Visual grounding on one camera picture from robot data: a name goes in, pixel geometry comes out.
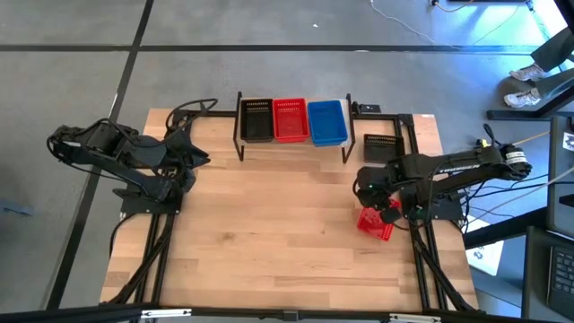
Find black keyboard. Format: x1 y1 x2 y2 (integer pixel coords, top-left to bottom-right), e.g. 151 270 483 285
545 244 574 318

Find black crossbar with silver brackets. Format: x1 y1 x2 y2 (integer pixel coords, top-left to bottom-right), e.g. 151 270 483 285
0 303 574 323

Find black cable loop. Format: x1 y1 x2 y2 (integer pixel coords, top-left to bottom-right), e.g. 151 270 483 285
164 97 220 134

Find person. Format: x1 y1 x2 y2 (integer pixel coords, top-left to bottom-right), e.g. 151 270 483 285
502 26 574 109

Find red plastic basket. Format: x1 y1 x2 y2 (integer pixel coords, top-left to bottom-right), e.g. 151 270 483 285
356 196 403 242
272 97 311 144

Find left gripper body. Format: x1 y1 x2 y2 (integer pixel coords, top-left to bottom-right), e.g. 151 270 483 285
163 129 201 171

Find blue plastic basket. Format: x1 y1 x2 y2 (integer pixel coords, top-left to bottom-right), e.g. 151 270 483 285
307 100 350 148

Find black plastic basket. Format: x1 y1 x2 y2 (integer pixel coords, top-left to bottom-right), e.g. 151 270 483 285
362 133 406 164
239 98 275 144

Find black metal rack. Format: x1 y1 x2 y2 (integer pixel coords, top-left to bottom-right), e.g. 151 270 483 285
231 91 358 165

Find black cable bundle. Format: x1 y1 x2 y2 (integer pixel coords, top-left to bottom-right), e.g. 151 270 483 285
461 170 553 217

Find dark desk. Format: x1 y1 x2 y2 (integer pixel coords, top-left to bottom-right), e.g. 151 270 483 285
461 114 574 323

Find black aluminium table frame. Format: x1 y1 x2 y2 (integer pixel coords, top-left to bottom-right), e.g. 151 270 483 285
107 101 479 315

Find white shoe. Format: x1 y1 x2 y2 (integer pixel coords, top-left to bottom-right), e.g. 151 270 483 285
509 63 546 83
502 87 542 109

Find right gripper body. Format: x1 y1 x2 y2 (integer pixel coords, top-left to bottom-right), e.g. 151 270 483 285
356 165 403 212

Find white paper with black marks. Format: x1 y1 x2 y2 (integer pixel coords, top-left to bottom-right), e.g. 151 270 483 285
465 214 506 277

